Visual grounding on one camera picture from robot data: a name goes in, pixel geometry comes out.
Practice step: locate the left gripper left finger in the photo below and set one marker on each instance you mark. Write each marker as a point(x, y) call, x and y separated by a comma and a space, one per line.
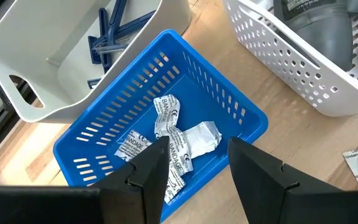
point(135, 193)

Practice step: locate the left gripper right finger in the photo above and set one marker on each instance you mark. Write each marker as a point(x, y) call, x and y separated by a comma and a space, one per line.
point(275, 193)

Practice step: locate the white perforated plastic basket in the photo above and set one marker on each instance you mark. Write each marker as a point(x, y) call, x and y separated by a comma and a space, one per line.
point(291, 71)

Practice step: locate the blue slotted plastic basket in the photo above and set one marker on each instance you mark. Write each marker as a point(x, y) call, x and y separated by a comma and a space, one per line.
point(197, 87)

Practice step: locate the grey solid plastic bin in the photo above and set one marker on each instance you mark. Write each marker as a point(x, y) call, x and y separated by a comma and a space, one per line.
point(42, 37)

